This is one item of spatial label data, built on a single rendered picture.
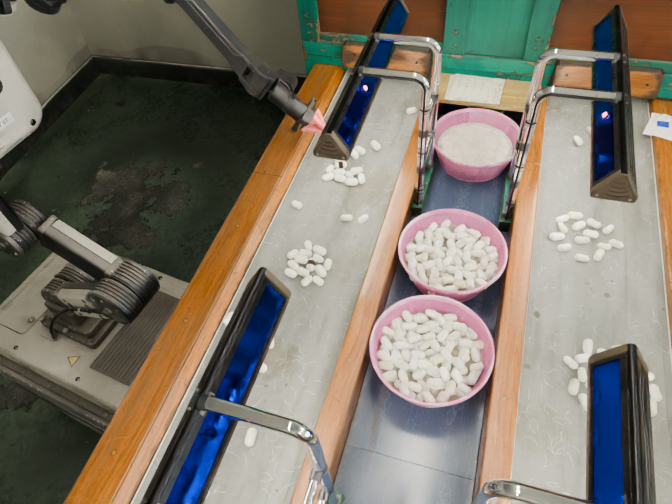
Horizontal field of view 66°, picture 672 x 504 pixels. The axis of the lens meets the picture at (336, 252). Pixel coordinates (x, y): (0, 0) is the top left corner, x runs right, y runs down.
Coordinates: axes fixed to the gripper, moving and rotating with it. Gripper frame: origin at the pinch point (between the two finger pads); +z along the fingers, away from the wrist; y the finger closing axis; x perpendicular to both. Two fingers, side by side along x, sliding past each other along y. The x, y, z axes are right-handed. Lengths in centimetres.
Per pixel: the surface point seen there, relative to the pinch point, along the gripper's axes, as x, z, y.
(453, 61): -21, 22, 43
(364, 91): -31.2, -5.1, -15.6
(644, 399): -68, 38, -77
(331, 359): -9, 21, -66
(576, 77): -46, 50, 38
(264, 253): 8.3, 1.4, -41.9
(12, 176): 188, -93, 27
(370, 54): -32.3, -7.9, -4.6
